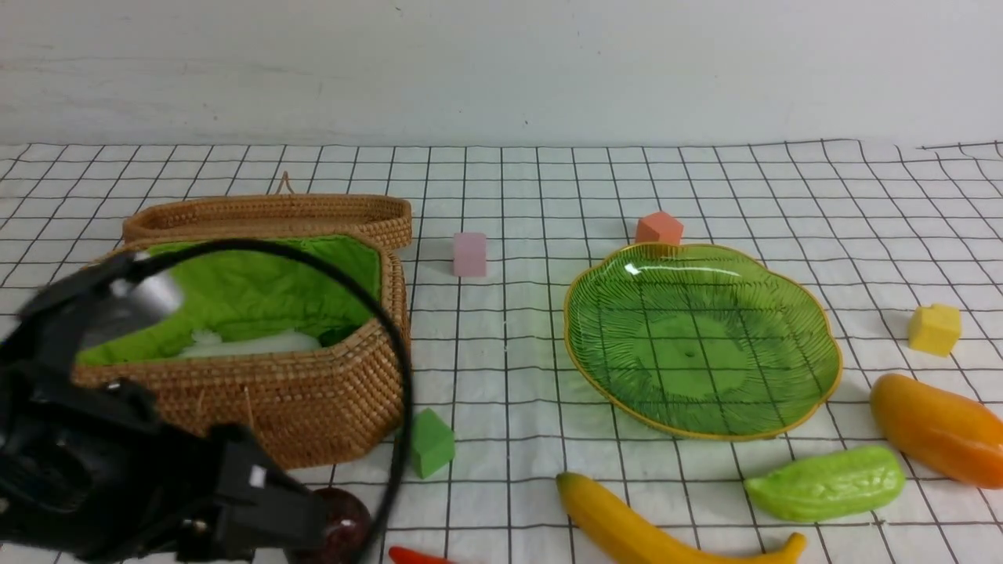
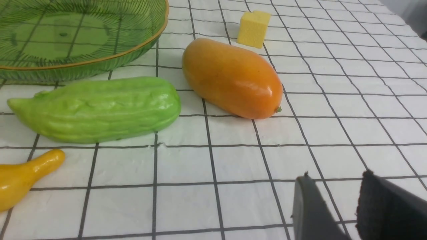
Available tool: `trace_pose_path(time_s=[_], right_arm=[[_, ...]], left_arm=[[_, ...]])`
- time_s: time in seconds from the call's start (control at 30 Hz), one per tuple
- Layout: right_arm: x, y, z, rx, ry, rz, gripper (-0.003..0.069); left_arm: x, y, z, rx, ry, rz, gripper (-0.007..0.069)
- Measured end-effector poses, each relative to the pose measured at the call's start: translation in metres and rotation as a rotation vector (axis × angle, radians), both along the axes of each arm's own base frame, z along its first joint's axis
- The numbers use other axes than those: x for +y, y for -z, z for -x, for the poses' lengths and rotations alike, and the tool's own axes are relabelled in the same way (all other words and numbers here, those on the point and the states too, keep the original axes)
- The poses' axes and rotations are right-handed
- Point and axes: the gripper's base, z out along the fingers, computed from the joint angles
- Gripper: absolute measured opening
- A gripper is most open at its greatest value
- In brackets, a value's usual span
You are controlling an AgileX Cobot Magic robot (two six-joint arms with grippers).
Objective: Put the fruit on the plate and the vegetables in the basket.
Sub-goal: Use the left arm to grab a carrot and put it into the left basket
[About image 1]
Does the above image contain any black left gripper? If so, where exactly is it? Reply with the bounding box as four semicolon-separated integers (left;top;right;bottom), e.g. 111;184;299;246
2;381;327;563

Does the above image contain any white radish with leaves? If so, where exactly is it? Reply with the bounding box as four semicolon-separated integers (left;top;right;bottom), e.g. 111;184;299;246
178;330;321;358

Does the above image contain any dark purple mangosteen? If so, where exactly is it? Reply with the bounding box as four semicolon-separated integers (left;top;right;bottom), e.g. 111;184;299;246
285;488;372;563

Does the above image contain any red chili pepper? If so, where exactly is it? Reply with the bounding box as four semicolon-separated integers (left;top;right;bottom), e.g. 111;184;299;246
387;546;454;564

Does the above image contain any yellow banana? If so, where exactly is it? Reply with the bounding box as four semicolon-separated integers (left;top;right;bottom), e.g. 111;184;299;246
555;472;807;563

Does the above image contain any green bitter gourd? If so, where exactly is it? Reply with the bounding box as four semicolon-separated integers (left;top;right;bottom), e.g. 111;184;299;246
743;446;906;522

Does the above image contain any orange mango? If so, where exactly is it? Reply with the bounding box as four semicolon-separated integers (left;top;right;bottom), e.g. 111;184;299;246
870;374;1002;490

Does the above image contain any green basket lining cloth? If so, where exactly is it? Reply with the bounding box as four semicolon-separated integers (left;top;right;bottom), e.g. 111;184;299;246
78;251;371;367

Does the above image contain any woven rattan basket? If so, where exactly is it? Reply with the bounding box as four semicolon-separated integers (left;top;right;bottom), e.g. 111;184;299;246
73;261;404;468

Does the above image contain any green foam cube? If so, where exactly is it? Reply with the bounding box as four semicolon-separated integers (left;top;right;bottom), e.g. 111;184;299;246
411;408;455;479

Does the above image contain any woven rattan basket lid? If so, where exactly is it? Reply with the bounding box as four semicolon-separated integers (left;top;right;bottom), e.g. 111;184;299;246
122;174;413;250

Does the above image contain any pink foam block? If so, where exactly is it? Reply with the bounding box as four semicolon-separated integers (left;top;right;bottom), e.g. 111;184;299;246
452;232;487;277

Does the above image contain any orange foam cube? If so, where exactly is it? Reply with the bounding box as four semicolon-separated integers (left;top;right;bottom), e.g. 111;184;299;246
634;211;684;245

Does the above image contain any green glass leaf plate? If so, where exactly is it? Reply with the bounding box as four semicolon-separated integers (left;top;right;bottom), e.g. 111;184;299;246
563;243;843;442

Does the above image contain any checkered white tablecloth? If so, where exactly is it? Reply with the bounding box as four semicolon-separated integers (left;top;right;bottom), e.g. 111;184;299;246
1;140;1002;563

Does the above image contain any yellow foam cube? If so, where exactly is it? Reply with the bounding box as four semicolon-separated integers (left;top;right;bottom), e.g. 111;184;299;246
907;303;962;357

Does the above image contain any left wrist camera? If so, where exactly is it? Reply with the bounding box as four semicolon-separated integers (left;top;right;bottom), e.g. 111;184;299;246
2;252;185;381

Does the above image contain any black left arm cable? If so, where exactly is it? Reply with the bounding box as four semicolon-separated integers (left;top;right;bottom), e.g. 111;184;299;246
125;237;415;549

